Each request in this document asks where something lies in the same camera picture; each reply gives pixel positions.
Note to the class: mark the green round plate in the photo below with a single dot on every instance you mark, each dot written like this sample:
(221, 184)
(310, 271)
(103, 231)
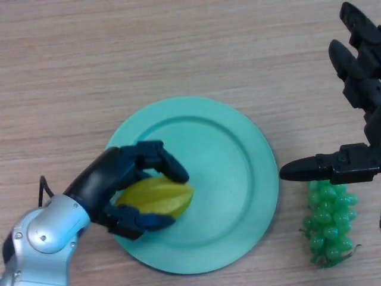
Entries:
(223, 167)

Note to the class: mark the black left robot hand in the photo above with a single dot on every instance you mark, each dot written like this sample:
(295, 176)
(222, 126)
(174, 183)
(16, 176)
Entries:
(98, 181)

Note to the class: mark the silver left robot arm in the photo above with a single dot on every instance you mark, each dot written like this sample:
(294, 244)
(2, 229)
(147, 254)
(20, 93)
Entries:
(44, 238)

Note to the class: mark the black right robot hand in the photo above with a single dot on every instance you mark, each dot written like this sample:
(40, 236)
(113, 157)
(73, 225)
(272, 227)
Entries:
(354, 167)

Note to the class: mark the green grape bunch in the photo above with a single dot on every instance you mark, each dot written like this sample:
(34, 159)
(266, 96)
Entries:
(329, 222)

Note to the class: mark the yellow starfruit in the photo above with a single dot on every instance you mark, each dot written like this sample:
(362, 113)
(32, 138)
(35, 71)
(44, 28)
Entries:
(160, 195)

